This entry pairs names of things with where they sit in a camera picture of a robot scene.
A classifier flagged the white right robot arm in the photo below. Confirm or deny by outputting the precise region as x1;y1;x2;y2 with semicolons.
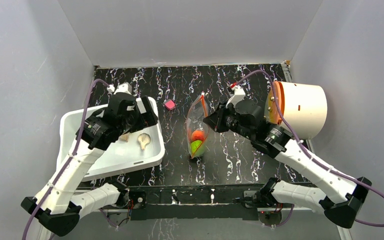
203;100;368;229

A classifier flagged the beige garlic toy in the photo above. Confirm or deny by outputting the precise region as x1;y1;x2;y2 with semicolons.
118;133;130;143

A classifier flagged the white orange cylinder container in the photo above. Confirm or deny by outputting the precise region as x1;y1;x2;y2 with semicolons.
274;81;328;140

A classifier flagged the clear orange zip bag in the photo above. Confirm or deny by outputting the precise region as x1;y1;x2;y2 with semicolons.
185;92;210;159

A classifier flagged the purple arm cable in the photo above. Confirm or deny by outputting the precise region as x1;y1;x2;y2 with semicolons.
21;78;113;240
231;69;384;228

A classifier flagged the small pink cube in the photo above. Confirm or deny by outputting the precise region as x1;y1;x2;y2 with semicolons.
163;99;176;111

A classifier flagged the green pear toy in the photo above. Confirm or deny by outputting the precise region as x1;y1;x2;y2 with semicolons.
189;140;206;158

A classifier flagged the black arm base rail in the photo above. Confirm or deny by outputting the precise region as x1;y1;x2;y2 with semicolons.
46;180;315;222

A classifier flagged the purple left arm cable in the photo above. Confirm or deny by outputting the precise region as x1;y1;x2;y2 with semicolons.
21;78;113;240

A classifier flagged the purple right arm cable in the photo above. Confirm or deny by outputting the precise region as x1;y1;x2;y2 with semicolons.
231;69;384;228

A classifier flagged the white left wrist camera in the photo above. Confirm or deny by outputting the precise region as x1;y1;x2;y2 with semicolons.
106;82;132;95

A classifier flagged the beige mushroom toy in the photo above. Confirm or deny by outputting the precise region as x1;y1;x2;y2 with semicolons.
137;133;152;151

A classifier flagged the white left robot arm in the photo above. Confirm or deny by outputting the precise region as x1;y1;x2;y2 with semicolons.
21;92;165;237

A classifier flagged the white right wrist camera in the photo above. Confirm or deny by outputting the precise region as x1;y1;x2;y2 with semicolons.
226;83;246;107

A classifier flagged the orange peach toy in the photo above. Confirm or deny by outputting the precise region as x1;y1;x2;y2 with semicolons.
190;129;206;142

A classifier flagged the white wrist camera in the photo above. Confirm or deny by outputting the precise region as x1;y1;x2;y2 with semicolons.
226;83;246;107
106;82;132;95

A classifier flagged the white plastic bin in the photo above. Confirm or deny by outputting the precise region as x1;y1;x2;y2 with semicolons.
56;97;165;184

